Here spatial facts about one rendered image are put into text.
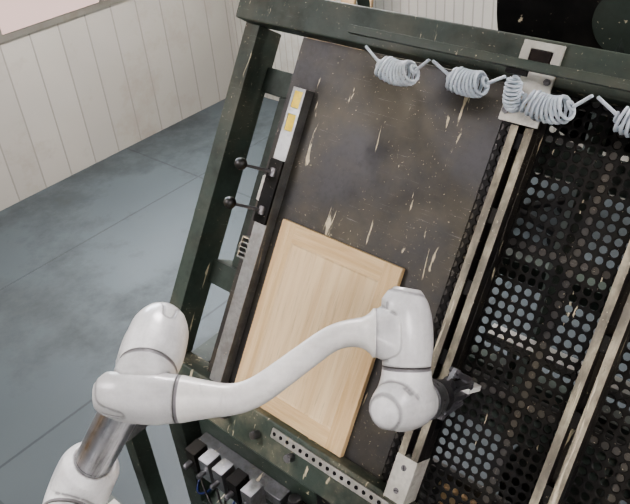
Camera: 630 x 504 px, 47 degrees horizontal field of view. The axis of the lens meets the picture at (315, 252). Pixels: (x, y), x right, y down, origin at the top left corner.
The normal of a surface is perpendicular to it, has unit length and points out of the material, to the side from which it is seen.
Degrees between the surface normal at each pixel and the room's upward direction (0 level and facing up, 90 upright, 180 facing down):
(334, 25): 57
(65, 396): 0
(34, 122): 90
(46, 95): 90
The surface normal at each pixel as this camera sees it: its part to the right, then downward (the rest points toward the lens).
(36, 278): -0.07, -0.81
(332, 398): -0.58, -0.04
